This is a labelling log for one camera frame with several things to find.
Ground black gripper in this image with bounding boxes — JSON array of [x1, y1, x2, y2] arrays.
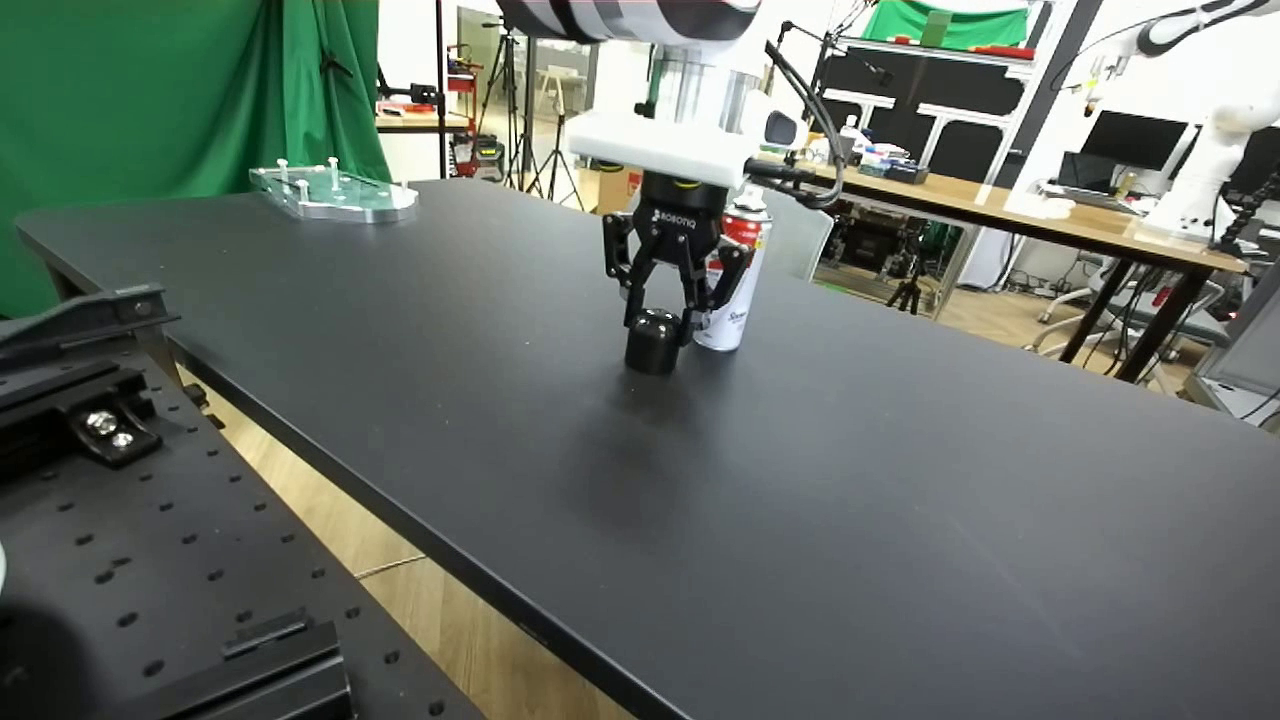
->
[[599, 170, 734, 336]]

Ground white spray can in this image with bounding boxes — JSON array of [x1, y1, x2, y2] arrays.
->
[[686, 183, 774, 360]]

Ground tall black tripod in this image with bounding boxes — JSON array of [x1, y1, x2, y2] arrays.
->
[[519, 38, 590, 208]]

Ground small black tripod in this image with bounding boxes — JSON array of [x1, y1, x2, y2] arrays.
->
[[879, 244, 938, 320]]

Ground wooden desk with black legs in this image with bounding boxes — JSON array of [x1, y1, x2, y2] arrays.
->
[[795, 155, 1253, 390]]

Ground clear acrylic plate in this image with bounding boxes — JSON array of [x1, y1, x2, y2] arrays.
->
[[243, 154, 422, 229]]

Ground green cloth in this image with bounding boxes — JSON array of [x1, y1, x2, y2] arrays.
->
[[859, 0, 1041, 56]]

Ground black monitor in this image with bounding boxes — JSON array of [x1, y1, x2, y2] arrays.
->
[[1056, 108, 1193, 191]]

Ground green curtain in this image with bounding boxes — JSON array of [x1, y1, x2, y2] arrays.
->
[[0, 0, 396, 320]]

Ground black rectangular block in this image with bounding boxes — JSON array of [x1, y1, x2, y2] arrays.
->
[[114, 609, 360, 720]]

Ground black perforated breadboard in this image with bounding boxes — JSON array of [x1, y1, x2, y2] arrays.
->
[[0, 357, 488, 720]]

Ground black angled metal plate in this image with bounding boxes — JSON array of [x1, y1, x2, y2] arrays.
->
[[0, 280, 184, 406]]

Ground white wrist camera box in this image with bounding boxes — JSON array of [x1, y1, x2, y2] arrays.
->
[[564, 108, 760, 191]]

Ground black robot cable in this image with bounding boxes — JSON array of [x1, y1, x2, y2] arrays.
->
[[738, 16, 859, 215]]

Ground black bracket with silver screws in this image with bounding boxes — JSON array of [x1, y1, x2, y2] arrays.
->
[[65, 394, 169, 472]]

